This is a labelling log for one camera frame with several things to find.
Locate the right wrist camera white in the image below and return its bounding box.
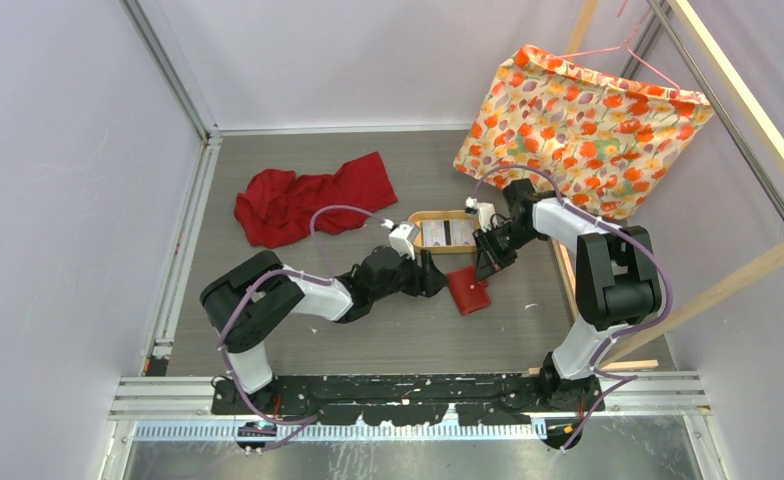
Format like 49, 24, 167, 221
464, 197, 496, 232

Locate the aluminium frame rail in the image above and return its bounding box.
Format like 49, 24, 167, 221
107, 0, 784, 480

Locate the yellow oval tray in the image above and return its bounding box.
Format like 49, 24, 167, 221
409, 210, 479, 254

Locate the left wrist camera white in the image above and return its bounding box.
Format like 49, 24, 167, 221
381, 219, 420, 260

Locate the wooden frame rack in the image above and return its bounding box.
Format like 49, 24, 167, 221
527, 0, 784, 376

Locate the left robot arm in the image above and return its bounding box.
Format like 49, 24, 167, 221
199, 246, 449, 414

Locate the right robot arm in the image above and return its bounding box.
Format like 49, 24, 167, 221
465, 179, 663, 411

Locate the silver chip card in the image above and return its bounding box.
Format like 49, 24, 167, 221
448, 219, 475, 247

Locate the red card holder wallet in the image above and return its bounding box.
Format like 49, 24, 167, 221
447, 266, 491, 316

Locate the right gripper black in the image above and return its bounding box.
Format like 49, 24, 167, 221
473, 221, 542, 282

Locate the white numbered card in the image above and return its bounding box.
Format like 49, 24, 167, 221
420, 219, 451, 248

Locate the pink clothes hanger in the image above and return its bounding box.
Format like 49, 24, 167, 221
557, 0, 681, 90

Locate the red cloth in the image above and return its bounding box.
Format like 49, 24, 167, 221
234, 152, 398, 249

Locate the floral fabric bag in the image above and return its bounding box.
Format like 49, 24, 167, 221
453, 45, 715, 220

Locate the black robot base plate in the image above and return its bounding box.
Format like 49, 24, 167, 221
210, 373, 603, 427

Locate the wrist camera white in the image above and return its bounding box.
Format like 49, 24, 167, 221
464, 197, 496, 232
381, 219, 420, 260

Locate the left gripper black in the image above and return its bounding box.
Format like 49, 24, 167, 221
371, 245, 449, 303

